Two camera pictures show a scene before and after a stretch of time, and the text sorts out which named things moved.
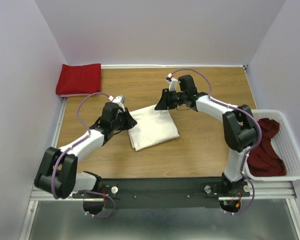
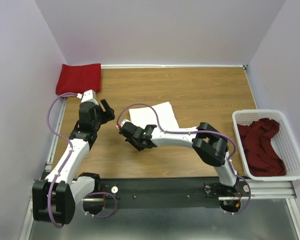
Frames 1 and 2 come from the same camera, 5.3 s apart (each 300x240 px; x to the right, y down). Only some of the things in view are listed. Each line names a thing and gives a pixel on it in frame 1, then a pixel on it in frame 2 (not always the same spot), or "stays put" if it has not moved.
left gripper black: (130, 121) to (108, 114)
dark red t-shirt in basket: (263, 160) stays put
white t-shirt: (154, 127) stays put
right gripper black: (165, 103) to (138, 148)
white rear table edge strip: (170, 66) stays put
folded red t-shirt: (79, 79) stays put
